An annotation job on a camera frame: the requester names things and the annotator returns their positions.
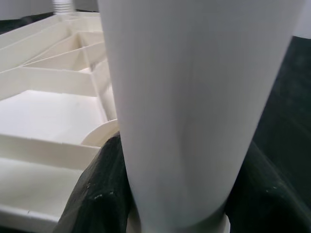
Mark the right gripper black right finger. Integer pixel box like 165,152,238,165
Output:
225,143,311,233

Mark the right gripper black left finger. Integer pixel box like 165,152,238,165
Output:
54,134,137,233

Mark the white plastic table top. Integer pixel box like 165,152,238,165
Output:
0,12,231,233

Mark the white plastic table leg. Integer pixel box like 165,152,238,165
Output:
97,0,304,226
52,0,75,15

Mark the black table cloth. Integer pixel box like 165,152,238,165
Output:
0,18,311,233

